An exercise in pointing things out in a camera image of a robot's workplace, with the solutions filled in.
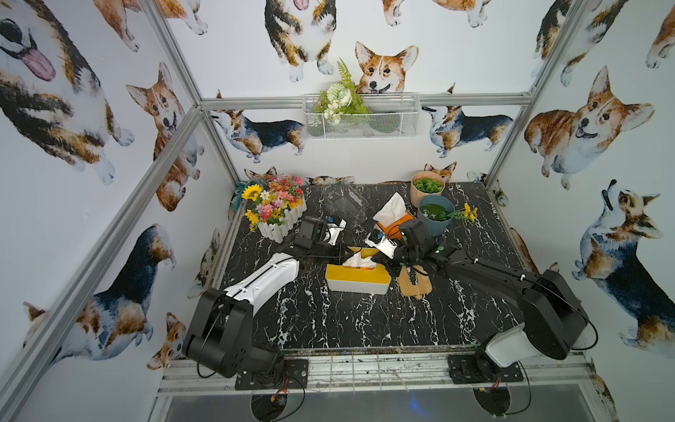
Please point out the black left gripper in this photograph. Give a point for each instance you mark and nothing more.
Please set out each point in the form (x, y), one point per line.
(327, 232)

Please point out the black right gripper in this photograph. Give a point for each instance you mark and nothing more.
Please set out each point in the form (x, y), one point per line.
(400, 251)

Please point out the clear plastic box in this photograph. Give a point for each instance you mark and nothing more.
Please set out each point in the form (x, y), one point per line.
(344, 202)

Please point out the yellow bamboo box lid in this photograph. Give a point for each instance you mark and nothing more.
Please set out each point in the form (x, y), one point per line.
(376, 275)

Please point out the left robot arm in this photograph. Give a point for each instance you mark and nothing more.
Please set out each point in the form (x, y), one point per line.
(220, 337)

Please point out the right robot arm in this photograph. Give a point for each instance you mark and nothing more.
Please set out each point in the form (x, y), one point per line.
(552, 317)

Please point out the light wooden lid board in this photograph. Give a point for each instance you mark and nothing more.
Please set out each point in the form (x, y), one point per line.
(414, 282)

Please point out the blue-grey flower pot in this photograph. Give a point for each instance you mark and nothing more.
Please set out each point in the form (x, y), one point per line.
(434, 212)

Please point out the colourful flowers white fence planter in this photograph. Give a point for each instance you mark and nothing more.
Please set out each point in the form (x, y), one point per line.
(271, 206)

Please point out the yellow artificial flower sprig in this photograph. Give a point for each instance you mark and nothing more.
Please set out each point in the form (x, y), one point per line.
(467, 214)

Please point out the peach succulent pot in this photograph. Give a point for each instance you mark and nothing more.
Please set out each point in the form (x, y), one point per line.
(424, 184)

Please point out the white green artificial bouquet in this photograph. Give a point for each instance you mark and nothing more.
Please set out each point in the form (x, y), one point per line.
(340, 102)

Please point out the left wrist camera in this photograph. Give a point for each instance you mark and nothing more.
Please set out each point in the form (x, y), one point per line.
(335, 226)

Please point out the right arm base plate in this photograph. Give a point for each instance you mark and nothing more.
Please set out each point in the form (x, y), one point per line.
(478, 368)

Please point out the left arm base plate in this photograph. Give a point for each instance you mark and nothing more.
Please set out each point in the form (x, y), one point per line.
(290, 374)

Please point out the white wire wall basket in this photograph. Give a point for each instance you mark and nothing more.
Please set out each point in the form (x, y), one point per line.
(390, 116)

